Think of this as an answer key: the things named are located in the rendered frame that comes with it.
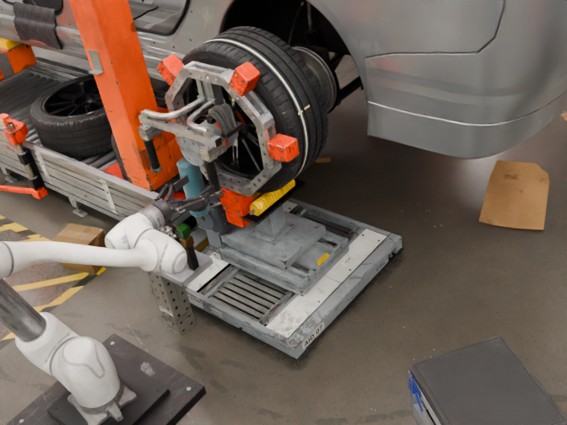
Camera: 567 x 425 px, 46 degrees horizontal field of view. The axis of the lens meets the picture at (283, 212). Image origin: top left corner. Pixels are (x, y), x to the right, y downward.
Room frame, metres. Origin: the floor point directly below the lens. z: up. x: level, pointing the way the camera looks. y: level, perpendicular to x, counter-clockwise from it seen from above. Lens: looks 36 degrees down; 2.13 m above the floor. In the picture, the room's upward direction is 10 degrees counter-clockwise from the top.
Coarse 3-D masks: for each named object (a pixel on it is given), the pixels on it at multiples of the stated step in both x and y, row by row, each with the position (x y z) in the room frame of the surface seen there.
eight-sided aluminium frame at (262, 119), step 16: (192, 64) 2.46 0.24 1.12; (176, 80) 2.50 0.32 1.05; (208, 80) 2.36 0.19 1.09; (224, 80) 2.30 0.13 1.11; (176, 96) 2.54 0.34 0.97; (240, 96) 2.26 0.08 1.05; (256, 112) 2.22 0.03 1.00; (256, 128) 2.21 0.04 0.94; (272, 128) 2.22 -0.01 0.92; (272, 160) 2.20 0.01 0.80; (224, 176) 2.45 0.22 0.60; (240, 176) 2.40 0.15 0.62; (256, 176) 2.25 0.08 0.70; (272, 176) 2.27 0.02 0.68; (240, 192) 2.33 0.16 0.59
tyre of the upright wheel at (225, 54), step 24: (216, 48) 2.44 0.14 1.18; (240, 48) 2.43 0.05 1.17; (264, 48) 2.43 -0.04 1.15; (288, 48) 2.45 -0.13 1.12; (264, 72) 2.31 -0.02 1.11; (288, 72) 2.35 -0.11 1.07; (264, 96) 2.28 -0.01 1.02; (288, 96) 2.28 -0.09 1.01; (312, 96) 2.34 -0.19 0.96; (288, 120) 2.23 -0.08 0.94; (312, 120) 2.30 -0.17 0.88; (312, 144) 2.29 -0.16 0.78; (288, 168) 2.24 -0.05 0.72; (264, 192) 2.36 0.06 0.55
